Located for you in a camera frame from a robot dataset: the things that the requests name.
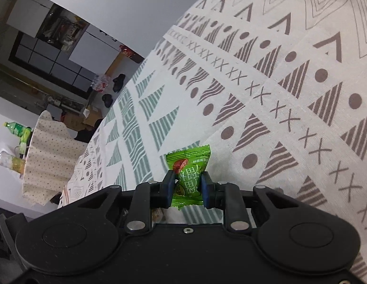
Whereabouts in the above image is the green candy packet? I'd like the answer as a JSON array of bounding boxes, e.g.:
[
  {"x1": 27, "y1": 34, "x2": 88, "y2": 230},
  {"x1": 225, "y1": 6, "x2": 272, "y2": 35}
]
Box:
[{"x1": 165, "y1": 145, "x2": 211, "y2": 209}]

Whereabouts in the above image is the small cardboard box on floor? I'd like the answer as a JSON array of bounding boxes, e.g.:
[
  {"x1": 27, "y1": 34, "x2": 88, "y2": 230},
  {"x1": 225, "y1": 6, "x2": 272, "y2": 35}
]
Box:
[{"x1": 82, "y1": 106, "x2": 102, "y2": 127}]

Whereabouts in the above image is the dotted cream tablecloth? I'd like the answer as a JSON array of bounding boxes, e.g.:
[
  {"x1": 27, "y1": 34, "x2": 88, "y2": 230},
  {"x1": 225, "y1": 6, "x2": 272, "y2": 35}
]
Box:
[{"x1": 22, "y1": 110, "x2": 87, "y2": 206}]

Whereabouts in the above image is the black shoe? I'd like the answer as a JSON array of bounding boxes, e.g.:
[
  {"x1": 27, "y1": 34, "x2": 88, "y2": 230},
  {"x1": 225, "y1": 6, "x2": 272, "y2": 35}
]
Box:
[
  {"x1": 102, "y1": 94, "x2": 113, "y2": 108},
  {"x1": 113, "y1": 74, "x2": 126, "y2": 93}
]

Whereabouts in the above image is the pack of water bottles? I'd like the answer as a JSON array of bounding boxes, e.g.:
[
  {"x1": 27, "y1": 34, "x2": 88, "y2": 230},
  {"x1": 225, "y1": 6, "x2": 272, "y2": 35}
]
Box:
[{"x1": 91, "y1": 74, "x2": 111, "y2": 92}]

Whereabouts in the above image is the patterned bed blanket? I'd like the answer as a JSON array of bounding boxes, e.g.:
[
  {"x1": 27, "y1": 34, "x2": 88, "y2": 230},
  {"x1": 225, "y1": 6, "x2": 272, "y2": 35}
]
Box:
[{"x1": 60, "y1": 0, "x2": 367, "y2": 283}]

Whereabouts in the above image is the green soda bottle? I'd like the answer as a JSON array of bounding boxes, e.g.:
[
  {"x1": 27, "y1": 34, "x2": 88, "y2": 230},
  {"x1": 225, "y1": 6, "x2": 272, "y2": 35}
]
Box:
[{"x1": 4, "y1": 122, "x2": 32, "y2": 138}]

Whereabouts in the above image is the yellow drink bottle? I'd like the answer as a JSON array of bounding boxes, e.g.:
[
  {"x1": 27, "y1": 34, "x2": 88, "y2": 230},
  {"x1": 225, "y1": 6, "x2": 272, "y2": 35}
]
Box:
[{"x1": 0, "y1": 151, "x2": 25, "y2": 174}]

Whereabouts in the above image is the black grid glass door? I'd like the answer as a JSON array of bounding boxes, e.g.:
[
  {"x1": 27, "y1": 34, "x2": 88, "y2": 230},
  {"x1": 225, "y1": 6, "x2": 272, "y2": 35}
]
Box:
[{"x1": 9, "y1": 32, "x2": 95, "y2": 99}]

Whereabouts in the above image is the white kitchen cabinet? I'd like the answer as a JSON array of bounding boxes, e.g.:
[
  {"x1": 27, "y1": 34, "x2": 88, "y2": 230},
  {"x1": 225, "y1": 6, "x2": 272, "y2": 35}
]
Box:
[{"x1": 7, "y1": 0, "x2": 54, "y2": 38}]

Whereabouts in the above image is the red bag by wall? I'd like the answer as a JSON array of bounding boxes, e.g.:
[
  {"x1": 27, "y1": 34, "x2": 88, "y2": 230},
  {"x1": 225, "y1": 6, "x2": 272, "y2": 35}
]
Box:
[{"x1": 119, "y1": 44, "x2": 135, "y2": 58}]

